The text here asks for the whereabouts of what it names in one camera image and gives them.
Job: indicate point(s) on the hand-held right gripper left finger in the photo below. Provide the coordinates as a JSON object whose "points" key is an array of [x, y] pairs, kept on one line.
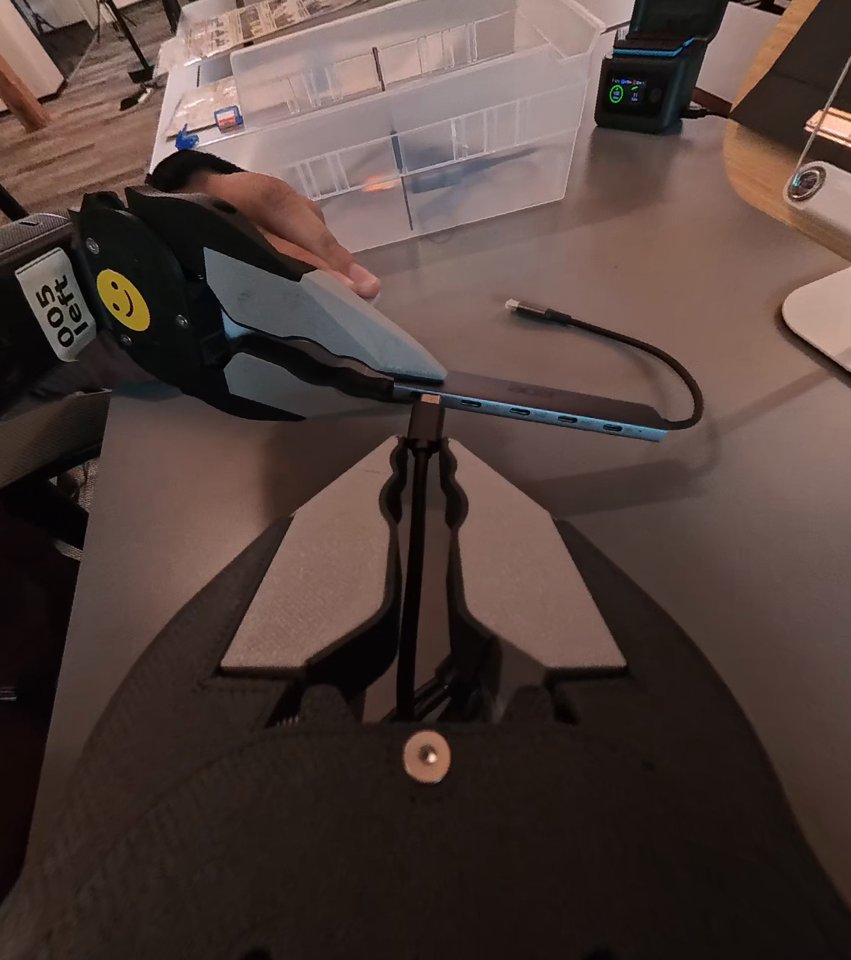
{"points": [[298, 592]]}

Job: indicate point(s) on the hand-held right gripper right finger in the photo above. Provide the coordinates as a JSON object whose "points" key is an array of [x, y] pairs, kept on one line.
{"points": [[538, 592]]}

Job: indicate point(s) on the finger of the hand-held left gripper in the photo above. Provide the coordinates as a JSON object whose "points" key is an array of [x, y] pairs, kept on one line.
{"points": [[275, 382], [335, 322]]}

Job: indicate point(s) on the person's left forearm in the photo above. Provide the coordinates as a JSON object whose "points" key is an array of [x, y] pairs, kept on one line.
{"points": [[189, 171]]}

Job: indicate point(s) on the person's left hand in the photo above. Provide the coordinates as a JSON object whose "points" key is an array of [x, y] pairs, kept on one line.
{"points": [[298, 217]]}

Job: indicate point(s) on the small blue clip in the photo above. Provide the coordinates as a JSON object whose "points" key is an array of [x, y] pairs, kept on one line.
{"points": [[184, 139]]}

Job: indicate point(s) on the clear plastic storage box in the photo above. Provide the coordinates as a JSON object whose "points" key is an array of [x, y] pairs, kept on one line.
{"points": [[433, 135]]}

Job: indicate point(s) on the grey mesh chair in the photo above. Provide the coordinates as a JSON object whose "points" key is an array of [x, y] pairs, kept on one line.
{"points": [[28, 435]]}

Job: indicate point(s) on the black charging case with screen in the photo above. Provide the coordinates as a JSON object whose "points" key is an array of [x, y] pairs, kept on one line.
{"points": [[658, 82]]}

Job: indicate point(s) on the computer monitor with white stand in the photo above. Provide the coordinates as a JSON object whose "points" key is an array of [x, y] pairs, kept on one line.
{"points": [[808, 67]]}

